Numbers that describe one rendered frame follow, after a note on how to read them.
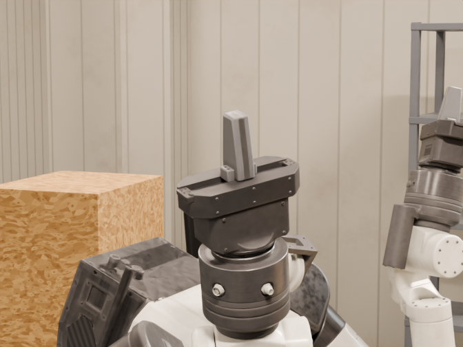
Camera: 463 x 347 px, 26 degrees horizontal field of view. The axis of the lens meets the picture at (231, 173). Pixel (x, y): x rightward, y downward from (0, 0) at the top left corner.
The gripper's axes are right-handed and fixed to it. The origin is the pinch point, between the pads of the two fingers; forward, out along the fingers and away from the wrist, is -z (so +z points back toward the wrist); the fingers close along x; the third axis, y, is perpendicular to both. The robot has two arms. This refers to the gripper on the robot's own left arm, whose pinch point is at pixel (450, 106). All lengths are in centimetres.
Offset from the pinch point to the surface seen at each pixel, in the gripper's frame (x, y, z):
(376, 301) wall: -338, -82, 39
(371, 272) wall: -337, -77, 25
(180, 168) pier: -375, 25, -9
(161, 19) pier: -356, 50, -80
